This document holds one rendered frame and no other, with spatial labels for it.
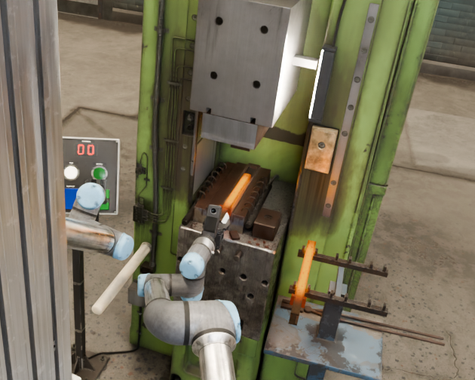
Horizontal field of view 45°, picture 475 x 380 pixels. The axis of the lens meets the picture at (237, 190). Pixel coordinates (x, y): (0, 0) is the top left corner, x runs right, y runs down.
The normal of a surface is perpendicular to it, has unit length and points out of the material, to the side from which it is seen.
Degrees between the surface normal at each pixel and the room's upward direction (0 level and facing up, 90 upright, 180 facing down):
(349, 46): 90
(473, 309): 0
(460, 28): 86
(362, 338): 0
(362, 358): 0
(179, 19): 90
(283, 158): 90
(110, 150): 60
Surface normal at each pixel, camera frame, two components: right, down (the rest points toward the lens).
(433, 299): 0.11, -0.86
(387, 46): -0.29, 0.45
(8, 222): 0.89, 0.31
